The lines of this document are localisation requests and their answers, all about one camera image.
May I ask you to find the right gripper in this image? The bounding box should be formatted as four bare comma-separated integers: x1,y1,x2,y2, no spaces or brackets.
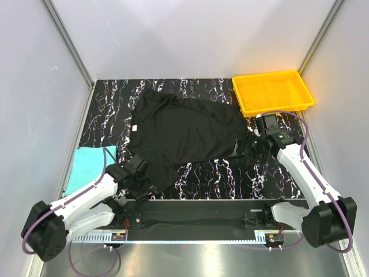
228,128,268,166

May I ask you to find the black t shirt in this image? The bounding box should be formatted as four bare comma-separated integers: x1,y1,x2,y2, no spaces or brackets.
127,88,248,194

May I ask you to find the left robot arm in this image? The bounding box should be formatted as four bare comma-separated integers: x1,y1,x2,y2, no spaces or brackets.
21,155,150,262

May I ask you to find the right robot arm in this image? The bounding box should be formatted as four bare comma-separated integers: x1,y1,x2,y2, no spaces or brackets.
234,112,357,253

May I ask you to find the folded teal t shirt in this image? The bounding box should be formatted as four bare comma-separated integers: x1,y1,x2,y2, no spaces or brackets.
65,147,104,196

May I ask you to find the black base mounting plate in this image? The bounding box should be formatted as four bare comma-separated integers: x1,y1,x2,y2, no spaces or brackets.
91,199,296,230

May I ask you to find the yellow plastic tray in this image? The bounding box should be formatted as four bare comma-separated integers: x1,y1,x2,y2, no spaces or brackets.
232,70,315,118

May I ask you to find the black marble pattern mat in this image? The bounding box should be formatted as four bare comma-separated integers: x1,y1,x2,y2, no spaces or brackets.
78,78,303,200

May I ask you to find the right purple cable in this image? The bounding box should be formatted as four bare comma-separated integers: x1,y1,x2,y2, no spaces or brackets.
259,110,354,254

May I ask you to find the purple cable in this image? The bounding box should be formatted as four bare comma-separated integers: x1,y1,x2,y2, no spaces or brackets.
259,110,354,254
21,147,122,276

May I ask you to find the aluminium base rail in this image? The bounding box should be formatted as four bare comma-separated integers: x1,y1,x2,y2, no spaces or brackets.
37,209,352,232

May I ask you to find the white slotted cable duct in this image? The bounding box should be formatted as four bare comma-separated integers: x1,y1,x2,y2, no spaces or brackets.
73,230,266,245

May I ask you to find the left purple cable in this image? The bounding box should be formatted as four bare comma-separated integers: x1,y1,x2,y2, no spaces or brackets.
21,147,122,276

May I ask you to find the right aluminium frame post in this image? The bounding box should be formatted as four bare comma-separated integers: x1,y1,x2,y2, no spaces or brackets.
298,0,346,76

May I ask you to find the aluminium frame post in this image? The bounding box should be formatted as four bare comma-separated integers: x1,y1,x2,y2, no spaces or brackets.
298,0,346,76
41,0,95,89

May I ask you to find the left aluminium frame post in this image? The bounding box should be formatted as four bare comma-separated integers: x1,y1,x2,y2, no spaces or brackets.
41,0,95,89

